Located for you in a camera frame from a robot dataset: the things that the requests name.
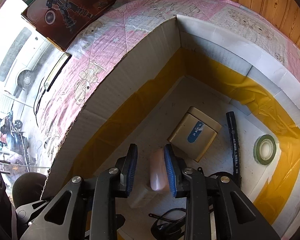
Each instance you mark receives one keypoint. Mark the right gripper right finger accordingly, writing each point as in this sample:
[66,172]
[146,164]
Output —
[174,168]

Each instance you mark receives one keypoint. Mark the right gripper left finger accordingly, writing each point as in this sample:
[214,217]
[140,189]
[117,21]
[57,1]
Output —
[127,167]

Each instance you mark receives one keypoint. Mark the pink stapler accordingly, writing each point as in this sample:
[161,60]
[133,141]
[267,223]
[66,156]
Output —
[157,171]

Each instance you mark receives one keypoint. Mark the gold tea tin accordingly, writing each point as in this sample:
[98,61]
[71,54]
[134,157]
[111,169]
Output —
[195,133]

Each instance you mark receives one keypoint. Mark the black marker pen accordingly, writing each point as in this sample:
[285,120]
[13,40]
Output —
[236,157]

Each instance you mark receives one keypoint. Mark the black sunglasses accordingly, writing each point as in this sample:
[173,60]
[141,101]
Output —
[165,228]

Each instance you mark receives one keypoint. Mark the green tape roll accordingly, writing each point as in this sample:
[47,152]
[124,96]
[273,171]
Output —
[264,149]

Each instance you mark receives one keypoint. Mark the white cardboard box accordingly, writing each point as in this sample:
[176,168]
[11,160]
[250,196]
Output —
[149,91]

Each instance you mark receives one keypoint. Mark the pink cartoon quilt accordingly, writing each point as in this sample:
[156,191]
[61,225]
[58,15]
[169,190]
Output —
[99,47]

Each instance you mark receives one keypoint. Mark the robot toy box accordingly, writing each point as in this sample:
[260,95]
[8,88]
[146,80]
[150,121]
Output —
[60,21]

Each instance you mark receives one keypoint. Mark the left gripper camera unit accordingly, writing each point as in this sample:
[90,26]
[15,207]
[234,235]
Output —
[8,220]

